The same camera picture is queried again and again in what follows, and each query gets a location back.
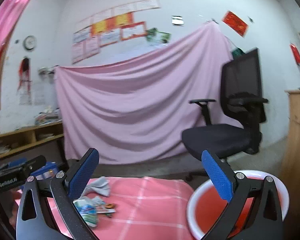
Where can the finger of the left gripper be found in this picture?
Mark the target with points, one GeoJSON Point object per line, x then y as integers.
{"type": "Point", "coordinates": [17, 162]}

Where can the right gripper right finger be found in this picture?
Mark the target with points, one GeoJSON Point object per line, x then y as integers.
{"type": "Point", "coordinates": [253, 209]}

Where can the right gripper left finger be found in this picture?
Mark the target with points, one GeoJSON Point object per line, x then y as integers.
{"type": "Point", "coordinates": [35, 219]}

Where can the green white medicine sachet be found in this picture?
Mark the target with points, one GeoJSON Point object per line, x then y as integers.
{"type": "Point", "coordinates": [87, 208]}

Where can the grey face mask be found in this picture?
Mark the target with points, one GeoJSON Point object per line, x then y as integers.
{"type": "Point", "coordinates": [99, 186]}

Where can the long white red sachet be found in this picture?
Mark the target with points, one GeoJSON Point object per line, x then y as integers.
{"type": "Point", "coordinates": [105, 211]}

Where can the brown round wooden chip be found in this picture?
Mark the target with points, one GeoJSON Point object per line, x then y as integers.
{"type": "Point", "coordinates": [110, 206]}

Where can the pink white trash bin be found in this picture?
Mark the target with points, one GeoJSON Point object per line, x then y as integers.
{"type": "Point", "coordinates": [205, 204]}

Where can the blue cardboard box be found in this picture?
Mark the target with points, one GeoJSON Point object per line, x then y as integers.
{"type": "Point", "coordinates": [47, 171]}

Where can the stack of books papers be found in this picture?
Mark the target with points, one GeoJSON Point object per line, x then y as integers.
{"type": "Point", "coordinates": [48, 115]}

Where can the wooden curved counter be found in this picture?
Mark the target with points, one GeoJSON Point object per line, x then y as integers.
{"type": "Point", "coordinates": [290, 169]}

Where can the red hanging tassel ornament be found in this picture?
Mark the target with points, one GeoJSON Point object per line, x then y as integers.
{"type": "Point", "coordinates": [25, 75]}

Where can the black office chair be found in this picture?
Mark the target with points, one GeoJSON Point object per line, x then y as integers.
{"type": "Point", "coordinates": [241, 99]}

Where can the pink hanging sheet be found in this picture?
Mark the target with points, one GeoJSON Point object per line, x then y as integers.
{"type": "Point", "coordinates": [135, 110]}

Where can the red hanging lantern decoration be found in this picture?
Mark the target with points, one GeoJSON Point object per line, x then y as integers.
{"type": "Point", "coordinates": [296, 53]}

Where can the green photo prints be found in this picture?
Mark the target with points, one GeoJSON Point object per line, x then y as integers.
{"type": "Point", "coordinates": [154, 36]}

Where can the wooden wall shelf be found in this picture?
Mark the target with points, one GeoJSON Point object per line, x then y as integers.
{"type": "Point", "coordinates": [28, 138]}

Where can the round wall clock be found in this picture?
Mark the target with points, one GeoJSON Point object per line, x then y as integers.
{"type": "Point", "coordinates": [30, 43]}

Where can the wall certificates group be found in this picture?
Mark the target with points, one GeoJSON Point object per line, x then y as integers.
{"type": "Point", "coordinates": [109, 27]}

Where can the red paper wall poster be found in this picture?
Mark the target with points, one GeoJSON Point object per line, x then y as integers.
{"type": "Point", "coordinates": [235, 23]}

